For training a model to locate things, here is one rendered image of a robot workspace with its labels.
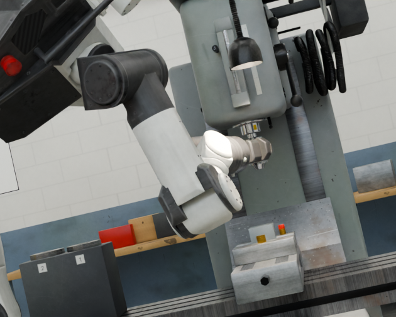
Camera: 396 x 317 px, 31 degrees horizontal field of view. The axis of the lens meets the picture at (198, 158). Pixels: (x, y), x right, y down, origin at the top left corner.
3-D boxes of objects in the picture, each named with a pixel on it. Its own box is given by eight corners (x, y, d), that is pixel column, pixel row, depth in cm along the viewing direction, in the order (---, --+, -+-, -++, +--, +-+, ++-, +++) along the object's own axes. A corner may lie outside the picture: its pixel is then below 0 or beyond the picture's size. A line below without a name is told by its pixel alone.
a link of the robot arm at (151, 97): (148, 114, 126) (111, 46, 127) (114, 137, 131) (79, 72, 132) (183, 104, 136) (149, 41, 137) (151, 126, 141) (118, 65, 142)
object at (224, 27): (250, 103, 167) (229, 16, 168) (233, 107, 168) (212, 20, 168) (251, 105, 171) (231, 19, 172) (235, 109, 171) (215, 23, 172)
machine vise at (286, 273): (303, 291, 157) (292, 242, 158) (237, 305, 159) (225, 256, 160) (304, 268, 192) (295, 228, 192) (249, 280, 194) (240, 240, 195)
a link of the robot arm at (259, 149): (268, 127, 174) (243, 130, 164) (276, 166, 173) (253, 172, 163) (224, 139, 181) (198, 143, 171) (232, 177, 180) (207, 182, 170)
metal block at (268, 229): (278, 248, 176) (272, 223, 176) (253, 253, 177) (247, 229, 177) (278, 245, 181) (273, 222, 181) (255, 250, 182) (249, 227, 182)
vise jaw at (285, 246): (297, 253, 169) (293, 236, 170) (235, 266, 172) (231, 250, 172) (297, 250, 175) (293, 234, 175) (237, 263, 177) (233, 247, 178)
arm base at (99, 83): (117, 126, 128) (125, 63, 124) (61, 105, 133) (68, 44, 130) (164, 112, 140) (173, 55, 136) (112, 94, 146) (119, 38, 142)
